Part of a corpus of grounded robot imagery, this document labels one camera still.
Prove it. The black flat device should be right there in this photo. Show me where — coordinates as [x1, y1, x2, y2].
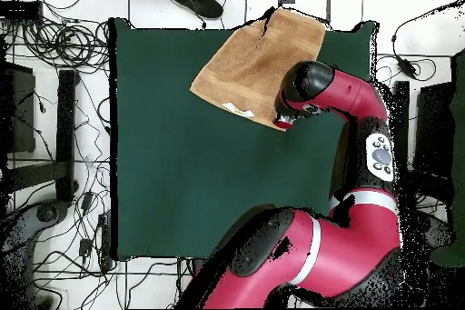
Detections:
[0, 0, 44, 22]

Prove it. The black stand leg bar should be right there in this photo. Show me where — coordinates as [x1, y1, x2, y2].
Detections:
[393, 79, 411, 173]
[54, 68, 80, 204]

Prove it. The black coiled cable bundle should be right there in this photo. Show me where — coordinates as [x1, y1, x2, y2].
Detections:
[21, 18, 110, 71]

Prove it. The black power strip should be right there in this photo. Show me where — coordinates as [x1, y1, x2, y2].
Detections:
[96, 211, 113, 271]

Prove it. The dark stand base foot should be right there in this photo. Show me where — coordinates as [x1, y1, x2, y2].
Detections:
[0, 197, 72, 309]

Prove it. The dark green table cloth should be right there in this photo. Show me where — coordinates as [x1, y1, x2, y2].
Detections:
[108, 16, 381, 262]

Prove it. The tan terry towel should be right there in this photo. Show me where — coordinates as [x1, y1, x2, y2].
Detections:
[189, 7, 326, 132]

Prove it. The dark flat box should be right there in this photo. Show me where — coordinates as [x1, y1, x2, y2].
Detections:
[0, 60, 37, 155]
[412, 82, 455, 180]

